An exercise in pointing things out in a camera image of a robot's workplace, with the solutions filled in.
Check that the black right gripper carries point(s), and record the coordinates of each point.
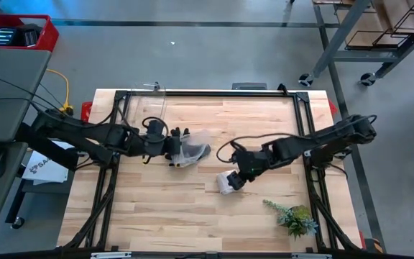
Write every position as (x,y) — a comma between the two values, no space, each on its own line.
(253,163)

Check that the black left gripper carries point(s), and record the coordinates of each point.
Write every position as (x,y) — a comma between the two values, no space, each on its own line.
(158,145)

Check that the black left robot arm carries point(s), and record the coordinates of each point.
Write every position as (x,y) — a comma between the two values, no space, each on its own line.
(85,131)

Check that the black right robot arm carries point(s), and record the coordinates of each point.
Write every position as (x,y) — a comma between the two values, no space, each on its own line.
(318,142)

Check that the black grey work glove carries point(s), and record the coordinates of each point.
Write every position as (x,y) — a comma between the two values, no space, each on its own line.
(175,132)

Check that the clear plastic bin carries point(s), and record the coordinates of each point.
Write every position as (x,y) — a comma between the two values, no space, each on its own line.
(149,108)

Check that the small metal clamp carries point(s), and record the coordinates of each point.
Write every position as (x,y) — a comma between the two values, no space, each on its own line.
(155,86)

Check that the small artificial potted plant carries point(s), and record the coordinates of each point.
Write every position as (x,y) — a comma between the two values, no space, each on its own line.
(298,219)

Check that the red table clamp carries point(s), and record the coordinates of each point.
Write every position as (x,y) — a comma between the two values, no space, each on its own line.
(332,108)
(86,112)

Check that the black cart caster wheel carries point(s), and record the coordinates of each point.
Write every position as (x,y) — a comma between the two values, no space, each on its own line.
(367,79)
(305,80)

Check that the black desk stand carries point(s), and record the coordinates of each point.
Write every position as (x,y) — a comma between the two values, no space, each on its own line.
(45,147)

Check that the white printed paper sheet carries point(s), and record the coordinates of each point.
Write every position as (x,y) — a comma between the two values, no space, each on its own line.
(45,169)

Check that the orange black striped block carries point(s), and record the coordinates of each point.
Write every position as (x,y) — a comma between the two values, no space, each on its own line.
(375,246)

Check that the red plastic crate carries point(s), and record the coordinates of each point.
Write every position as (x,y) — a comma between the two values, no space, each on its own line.
(50,36)

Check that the black desk caster wheel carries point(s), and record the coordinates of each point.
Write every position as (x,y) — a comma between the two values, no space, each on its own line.
(17,223)

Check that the grey desk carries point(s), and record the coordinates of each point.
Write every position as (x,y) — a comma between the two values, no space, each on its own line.
(9,90)

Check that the grey metal cart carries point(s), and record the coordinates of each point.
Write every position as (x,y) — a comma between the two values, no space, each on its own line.
(340,34)

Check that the black devices in crate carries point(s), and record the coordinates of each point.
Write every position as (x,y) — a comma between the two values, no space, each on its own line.
(16,36)

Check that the brown cardboard box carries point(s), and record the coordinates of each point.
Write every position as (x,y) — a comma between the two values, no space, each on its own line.
(379,18)

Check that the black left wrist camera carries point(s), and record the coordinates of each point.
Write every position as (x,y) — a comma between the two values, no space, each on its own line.
(155,127)

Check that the black aluminium table frame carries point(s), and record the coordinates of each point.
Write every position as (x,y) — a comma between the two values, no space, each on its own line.
(228,93)

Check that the white metal bracket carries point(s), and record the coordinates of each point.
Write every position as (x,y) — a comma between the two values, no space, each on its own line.
(311,256)
(110,255)

